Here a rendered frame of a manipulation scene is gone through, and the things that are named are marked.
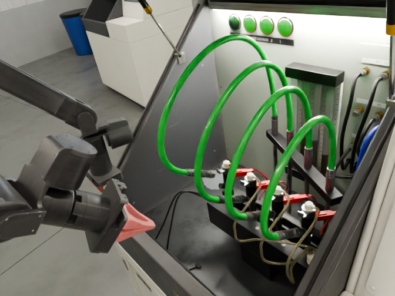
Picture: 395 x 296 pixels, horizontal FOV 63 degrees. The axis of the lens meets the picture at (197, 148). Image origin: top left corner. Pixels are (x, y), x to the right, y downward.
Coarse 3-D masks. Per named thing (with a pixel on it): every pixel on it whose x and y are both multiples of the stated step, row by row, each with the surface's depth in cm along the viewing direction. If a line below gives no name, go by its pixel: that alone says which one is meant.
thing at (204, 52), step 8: (216, 40) 68; (224, 40) 68; (232, 40) 70; (240, 40) 72; (248, 40) 73; (208, 48) 66; (256, 48) 76; (200, 56) 65; (264, 56) 78; (192, 64) 65; (184, 72) 65; (184, 80) 65; (272, 80) 84; (176, 88) 64; (272, 88) 85; (168, 104) 64; (168, 112) 65; (272, 112) 90; (160, 120) 65; (160, 128) 65; (160, 136) 66; (160, 144) 66; (160, 152) 67; (168, 160) 69; (168, 168) 70; (176, 168) 72
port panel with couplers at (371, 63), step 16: (368, 48) 71; (384, 48) 68; (368, 64) 72; (384, 64) 70; (368, 80) 74; (384, 80) 71; (368, 96) 76; (384, 96) 73; (352, 112) 78; (352, 128) 83; (352, 144) 83
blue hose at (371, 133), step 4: (376, 128) 67; (372, 132) 67; (368, 136) 68; (372, 136) 67; (364, 140) 68; (368, 140) 67; (364, 144) 68; (368, 144) 68; (364, 148) 68; (360, 152) 69; (364, 152) 68; (360, 156) 69; (360, 160) 70; (356, 168) 71
